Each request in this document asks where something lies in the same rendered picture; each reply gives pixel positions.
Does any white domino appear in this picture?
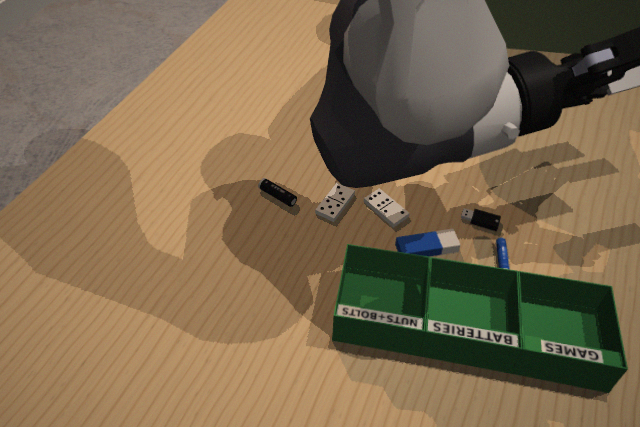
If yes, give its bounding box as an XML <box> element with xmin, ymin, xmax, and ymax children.
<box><xmin>315</xmin><ymin>183</ymin><xmax>355</xmax><ymax>222</ymax></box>
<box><xmin>364</xmin><ymin>188</ymin><xmax>410</xmax><ymax>227</ymax></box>

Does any green three-compartment bin rack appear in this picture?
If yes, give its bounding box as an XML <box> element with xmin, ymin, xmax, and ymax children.
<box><xmin>332</xmin><ymin>244</ymin><xmax>628</xmax><ymax>393</ymax></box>

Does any black aa battery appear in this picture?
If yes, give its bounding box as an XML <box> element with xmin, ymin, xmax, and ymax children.
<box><xmin>258</xmin><ymin>178</ymin><xmax>297</xmax><ymax>207</ymax></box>

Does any blue and white eraser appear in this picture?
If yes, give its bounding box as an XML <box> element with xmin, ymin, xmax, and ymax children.
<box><xmin>395</xmin><ymin>229</ymin><xmax>461</xmax><ymax>257</ymax></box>

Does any blue battery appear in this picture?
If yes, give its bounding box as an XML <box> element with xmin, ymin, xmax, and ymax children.
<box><xmin>496</xmin><ymin>238</ymin><xmax>509</xmax><ymax>269</ymax></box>

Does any black usb stick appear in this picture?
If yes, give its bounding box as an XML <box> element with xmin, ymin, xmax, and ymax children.
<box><xmin>463</xmin><ymin>209</ymin><xmax>501</xmax><ymax>232</ymax></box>

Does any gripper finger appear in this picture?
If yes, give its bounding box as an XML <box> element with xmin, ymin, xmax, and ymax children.
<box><xmin>563</xmin><ymin>66</ymin><xmax>640</xmax><ymax>109</ymax></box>
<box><xmin>561</xmin><ymin>27</ymin><xmax>640</xmax><ymax>99</ymax></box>

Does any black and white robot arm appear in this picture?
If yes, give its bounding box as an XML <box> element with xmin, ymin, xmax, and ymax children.
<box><xmin>310</xmin><ymin>0</ymin><xmax>522</xmax><ymax>188</ymax></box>

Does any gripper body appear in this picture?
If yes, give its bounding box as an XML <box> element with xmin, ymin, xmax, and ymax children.
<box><xmin>507</xmin><ymin>51</ymin><xmax>608</xmax><ymax>137</ymax></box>

